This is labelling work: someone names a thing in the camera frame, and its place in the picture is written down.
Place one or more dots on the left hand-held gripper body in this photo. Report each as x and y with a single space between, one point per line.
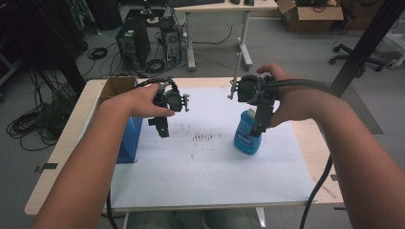
174 100

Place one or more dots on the open brown cardboard box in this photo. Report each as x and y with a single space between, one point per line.
309 16

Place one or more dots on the black keyboard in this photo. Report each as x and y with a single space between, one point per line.
197 2

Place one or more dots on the person's right hand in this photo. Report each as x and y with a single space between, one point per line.
296 105

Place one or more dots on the black tape strip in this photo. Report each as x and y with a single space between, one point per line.
47 166

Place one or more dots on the grey floor mat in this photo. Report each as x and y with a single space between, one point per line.
363 111

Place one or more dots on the black office chair base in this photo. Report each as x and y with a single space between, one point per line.
356 57

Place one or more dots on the black computer tower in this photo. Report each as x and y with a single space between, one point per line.
133 41

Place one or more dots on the white paper sheet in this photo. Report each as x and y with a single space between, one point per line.
207 171

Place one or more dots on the grey computer tower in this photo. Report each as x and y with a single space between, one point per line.
171 38

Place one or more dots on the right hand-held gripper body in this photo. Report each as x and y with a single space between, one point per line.
251 89

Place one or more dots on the white desk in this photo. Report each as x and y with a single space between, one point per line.
223 6

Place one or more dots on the black computer mouse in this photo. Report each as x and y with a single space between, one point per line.
235 1

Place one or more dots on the person's left hand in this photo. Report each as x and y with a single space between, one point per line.
141 101

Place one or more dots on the person's grey-green trousers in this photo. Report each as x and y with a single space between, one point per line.
191 221

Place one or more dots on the blue plastic bottle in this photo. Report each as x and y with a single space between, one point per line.
245 144

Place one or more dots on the blue cardboard box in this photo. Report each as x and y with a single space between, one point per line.
130 140

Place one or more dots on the black metal pole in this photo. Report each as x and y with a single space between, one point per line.
366 47

